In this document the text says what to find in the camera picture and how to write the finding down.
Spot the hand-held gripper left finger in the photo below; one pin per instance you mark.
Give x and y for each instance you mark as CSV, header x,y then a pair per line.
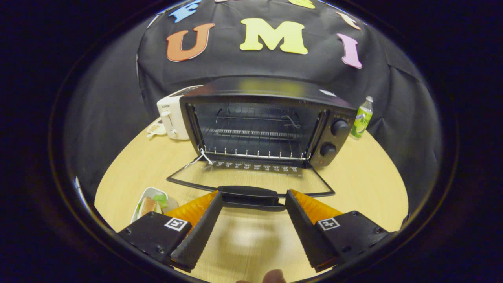
x,y
202,232

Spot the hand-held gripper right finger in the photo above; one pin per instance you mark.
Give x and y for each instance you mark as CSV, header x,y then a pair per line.
x,y
308,236

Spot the toast sandwich with lettuce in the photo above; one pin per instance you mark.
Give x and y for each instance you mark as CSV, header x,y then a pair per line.
x,y
147,206

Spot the black toaster oven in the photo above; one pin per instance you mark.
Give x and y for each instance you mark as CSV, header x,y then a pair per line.
x,y
267,87

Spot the white food tray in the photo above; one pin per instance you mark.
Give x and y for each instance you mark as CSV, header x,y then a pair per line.
x,y
146,192

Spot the white pop-up toaster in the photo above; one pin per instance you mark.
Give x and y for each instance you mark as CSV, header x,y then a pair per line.
x,y
173,114

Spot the small dish of snacks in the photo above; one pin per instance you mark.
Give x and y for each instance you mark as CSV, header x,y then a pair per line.
x,y
155,129

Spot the green label plastic bottle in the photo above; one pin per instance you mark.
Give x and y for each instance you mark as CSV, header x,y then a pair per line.
x,y
361,120

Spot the black backdrop cloth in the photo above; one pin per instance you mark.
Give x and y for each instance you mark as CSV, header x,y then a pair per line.
x,y
251,65

